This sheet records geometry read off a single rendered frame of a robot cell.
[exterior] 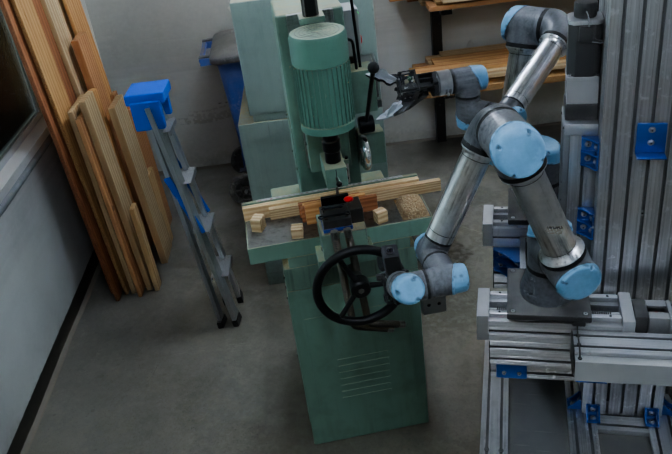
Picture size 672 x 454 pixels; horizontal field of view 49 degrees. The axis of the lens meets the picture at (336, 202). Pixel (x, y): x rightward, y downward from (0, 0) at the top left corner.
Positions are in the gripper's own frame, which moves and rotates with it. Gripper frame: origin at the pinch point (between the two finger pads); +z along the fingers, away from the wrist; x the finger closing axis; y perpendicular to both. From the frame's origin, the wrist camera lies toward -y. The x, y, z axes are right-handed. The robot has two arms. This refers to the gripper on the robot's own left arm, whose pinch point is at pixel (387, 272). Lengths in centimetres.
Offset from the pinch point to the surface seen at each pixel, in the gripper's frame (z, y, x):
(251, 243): 22.5, -14.9, -38.3
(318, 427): 61, 57, -28
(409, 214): 20.6, -15.0, 12.9
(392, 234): 21.9, -9.7, 6.5
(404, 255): 26.3, -2.0, 9.8
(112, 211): 142, -40, -106
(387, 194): 32.1, -22.8, 8.7
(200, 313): 147, 16, -74
